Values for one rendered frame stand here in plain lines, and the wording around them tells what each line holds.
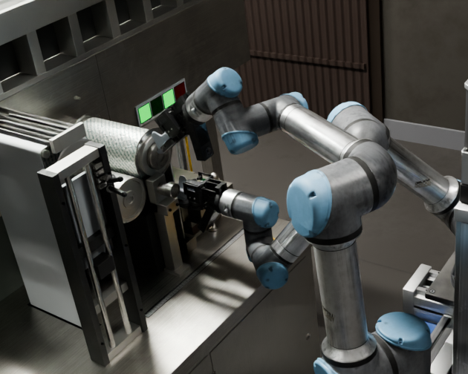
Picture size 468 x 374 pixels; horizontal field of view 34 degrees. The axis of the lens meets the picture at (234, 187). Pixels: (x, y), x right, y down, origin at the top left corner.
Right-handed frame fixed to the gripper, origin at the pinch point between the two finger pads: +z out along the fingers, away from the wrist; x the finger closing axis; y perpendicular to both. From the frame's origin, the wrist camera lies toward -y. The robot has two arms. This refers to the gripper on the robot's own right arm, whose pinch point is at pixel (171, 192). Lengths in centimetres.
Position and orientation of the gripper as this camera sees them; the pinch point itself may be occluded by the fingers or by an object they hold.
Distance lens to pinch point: 220.0
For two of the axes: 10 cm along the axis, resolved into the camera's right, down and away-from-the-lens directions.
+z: -8.0, -2.1, 5.6
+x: -5.9, 4.7, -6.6
